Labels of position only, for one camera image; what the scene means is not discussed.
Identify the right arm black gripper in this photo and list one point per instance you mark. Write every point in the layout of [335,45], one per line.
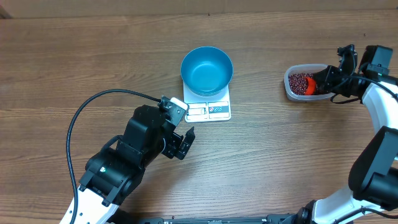
[329,78]

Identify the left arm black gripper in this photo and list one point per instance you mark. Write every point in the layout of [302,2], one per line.
[175,140]

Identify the red measuring scoop blue handle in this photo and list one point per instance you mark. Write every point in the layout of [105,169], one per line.
[311,86]

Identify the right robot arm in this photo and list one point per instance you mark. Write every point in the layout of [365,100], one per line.
[372,181]

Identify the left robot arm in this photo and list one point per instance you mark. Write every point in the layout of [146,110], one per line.
[118,168]

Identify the white kitchen scale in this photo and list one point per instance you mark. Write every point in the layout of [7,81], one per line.
[207,108]

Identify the blue bowl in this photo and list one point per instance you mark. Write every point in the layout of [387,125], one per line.
[206,70]

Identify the red beans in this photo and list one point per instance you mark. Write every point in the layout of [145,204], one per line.
[298,83]

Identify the clear plastic container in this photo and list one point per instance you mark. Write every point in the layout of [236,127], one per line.
[304,68]

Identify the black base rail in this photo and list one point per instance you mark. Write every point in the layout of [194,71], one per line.
[122,217]

